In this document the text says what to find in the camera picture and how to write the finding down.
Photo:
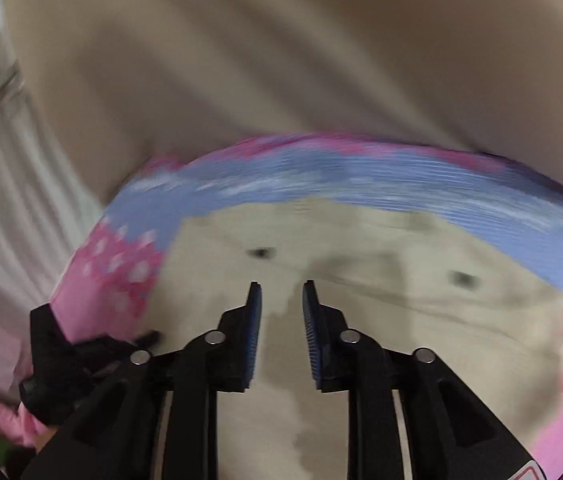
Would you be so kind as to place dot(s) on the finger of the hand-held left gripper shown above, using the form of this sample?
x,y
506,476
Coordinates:
x,y
136,340

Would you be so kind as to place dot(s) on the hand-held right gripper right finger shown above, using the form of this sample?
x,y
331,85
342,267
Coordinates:
x,y
311,325

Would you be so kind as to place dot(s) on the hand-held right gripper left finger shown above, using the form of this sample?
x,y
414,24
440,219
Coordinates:
x,y
254,320

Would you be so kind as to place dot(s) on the beige knit sweater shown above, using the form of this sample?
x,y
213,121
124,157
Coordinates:
x,y
361,245

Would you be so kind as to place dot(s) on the person's left forearm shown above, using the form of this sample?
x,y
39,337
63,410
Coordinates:
x,y
4,417

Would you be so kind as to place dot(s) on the pink blue floral bed sheet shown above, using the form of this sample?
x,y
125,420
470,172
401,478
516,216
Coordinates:
x,y
361,175

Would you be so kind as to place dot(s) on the white curtain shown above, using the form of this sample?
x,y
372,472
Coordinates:
x,y
6,200

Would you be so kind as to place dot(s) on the beige draped cloth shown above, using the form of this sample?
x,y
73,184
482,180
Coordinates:
x,y
281,50

